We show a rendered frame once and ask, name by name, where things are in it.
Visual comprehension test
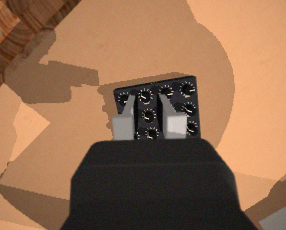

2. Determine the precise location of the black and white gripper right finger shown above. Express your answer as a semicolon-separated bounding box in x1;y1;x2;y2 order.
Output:
157;94;187;139

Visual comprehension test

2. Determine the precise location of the black knob box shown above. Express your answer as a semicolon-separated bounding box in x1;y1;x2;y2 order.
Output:
113;75;201;140

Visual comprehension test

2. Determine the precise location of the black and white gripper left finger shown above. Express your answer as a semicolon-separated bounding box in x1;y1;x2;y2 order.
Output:
112;95;138;140

